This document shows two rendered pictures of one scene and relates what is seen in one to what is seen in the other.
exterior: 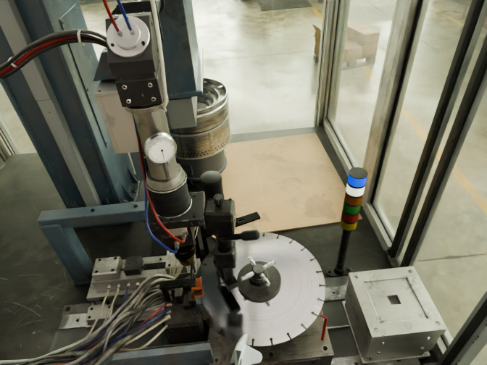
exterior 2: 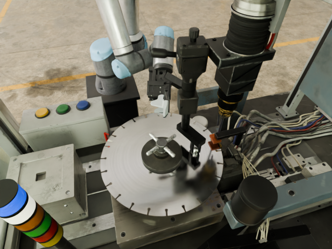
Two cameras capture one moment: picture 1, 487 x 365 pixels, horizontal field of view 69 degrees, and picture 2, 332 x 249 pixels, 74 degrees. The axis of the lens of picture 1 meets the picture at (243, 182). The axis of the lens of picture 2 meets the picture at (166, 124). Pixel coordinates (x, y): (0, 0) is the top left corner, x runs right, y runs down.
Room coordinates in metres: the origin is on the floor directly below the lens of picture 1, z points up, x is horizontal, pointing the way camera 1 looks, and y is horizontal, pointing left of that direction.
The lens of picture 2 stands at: (0.87, -0.10, 1.45)
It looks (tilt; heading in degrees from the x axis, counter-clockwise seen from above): 47 degrees down; 166
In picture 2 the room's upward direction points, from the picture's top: straight up
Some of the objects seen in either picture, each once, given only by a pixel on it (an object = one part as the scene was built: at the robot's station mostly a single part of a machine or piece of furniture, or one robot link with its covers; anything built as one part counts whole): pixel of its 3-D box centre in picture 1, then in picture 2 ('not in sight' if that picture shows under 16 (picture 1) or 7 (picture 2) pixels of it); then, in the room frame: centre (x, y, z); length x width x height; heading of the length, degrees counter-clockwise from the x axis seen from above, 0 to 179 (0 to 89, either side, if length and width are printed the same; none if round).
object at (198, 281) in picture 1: (182, 290); (226, 140); (0.52, 0.17, 0.95); 0.10 x 0.03 x 0.07; 92
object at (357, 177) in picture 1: (357, 177); (5, 197); (0.68, -0.29, 1.14); 0.05 x 0.04 x 0.03; 2
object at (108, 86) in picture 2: not in sight; (109, 77); (-0.09, -0.14, 0.80); 0.15 x 0.15 x 0.10
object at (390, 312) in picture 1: (388, 314); (50, 188); (0.48, -0.36, 0.82); 0.18 x 0.18 x 0.15; 2
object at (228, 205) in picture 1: (222, 232); (189, 76); (0.50, 0.05, 1.17); 0.06 x 0.05 x 0.20; 83
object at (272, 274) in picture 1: (259, 278); (161, 151); (0.53, -0.02, 0.96); 0.11 x 0.11 x 0.03
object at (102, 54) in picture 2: not in sight; (105, 56); (-0.09, -0.14, 0.91); 0.13 x 0.12 x 0.14; 113
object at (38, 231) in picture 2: (351, 205); (34, 221); (0.68, -0.29, 1.05); 0.05 x 0.04 x 0.03; 2
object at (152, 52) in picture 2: (238, 229); (171, 57); (0.47, 0.02, 1.21); 0.08 x 0.06 x 0.03; 92
